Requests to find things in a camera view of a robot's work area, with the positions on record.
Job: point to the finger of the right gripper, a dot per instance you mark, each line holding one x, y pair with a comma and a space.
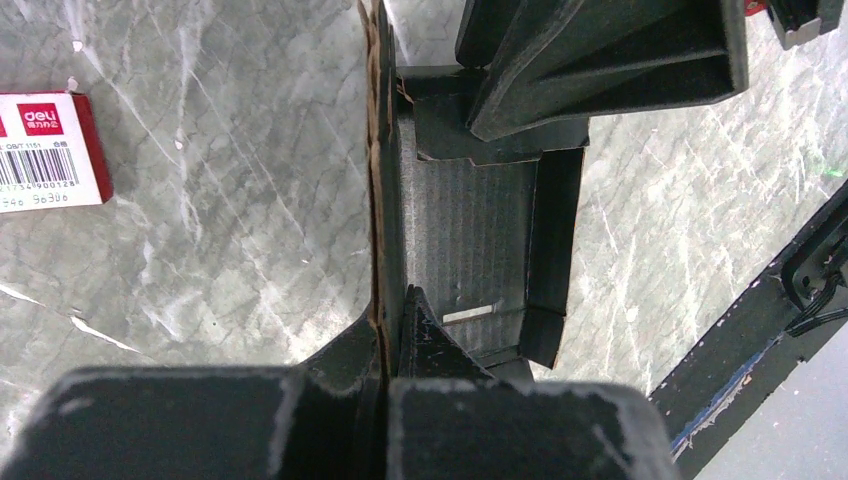
546, 61

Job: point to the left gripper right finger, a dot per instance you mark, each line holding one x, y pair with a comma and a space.
450, 418

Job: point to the red white small box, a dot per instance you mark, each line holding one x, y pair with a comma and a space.
51, 154

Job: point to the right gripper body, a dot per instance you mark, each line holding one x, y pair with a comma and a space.
797, 22

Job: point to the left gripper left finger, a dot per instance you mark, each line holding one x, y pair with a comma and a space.
313, 420

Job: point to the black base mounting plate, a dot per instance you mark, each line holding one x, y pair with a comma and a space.
784, 317

